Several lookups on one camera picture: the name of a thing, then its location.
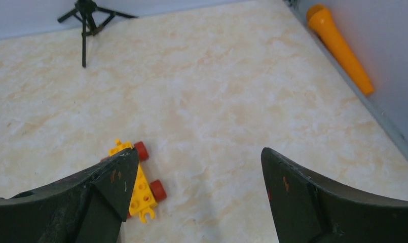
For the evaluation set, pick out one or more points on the orange flashlight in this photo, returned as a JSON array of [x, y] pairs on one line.
[[319, 20]]

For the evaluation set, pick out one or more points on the black camera tripod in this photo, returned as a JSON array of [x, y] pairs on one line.
[[83, 11]]

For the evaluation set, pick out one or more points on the yellow red toy brick car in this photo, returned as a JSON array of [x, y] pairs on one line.
[[146, 195]]

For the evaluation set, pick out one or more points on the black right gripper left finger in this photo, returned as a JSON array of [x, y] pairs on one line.
[[88, 206]]

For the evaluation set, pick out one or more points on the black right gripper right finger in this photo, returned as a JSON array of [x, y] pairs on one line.
[[309, 207]]

